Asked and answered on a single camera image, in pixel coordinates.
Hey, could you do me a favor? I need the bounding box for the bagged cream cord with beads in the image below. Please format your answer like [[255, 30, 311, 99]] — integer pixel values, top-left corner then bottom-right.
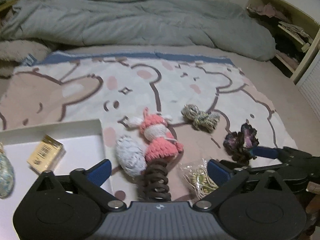
[[179, 157, 220, 201]]

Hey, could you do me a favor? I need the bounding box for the white shallow cardboard box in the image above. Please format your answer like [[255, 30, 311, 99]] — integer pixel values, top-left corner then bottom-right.
[[0, 119, 115, 240]]

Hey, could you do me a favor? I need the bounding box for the grey yellow yarn knot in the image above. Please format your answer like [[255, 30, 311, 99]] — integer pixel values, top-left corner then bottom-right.
[[181, 104, 220, 133]]

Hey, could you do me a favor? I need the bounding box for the dark brown hair tie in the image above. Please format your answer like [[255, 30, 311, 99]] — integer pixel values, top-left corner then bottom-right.
[[136, 159, 172, 202]]

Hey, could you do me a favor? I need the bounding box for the pink crochet sheep doll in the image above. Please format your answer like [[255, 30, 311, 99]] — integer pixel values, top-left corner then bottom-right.
[[127, 107, 183, 163]]

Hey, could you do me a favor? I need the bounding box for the blue floral fabric pouch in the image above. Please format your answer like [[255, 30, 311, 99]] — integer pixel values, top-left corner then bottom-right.
[[0, 143, 15, 199]]

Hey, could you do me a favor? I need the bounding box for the dark purple knit scrunchie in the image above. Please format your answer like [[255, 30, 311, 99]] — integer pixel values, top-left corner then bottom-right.
[[223, 123, 259, 166]]

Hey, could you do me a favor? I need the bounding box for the small yellow card box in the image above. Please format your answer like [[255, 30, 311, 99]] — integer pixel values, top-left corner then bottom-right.
[[27, 135, 66, 174]]

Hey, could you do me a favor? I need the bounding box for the cartoon bear printed blanket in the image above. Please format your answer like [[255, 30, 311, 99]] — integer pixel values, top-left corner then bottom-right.
[[1, 56, 296, 202]]

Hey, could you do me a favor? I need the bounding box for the cream open wardrobe shelf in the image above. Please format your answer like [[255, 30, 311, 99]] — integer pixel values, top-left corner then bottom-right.
[[246, 0, 319, 118]]

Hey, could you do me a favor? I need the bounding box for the beige fleece blanket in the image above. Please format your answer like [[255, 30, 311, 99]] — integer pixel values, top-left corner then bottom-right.
[[1, 40, 57, 79]]

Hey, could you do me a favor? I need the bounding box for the grey quilted duvet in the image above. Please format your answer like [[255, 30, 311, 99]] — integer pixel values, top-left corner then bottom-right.
[[1, 0, 276, 61]]

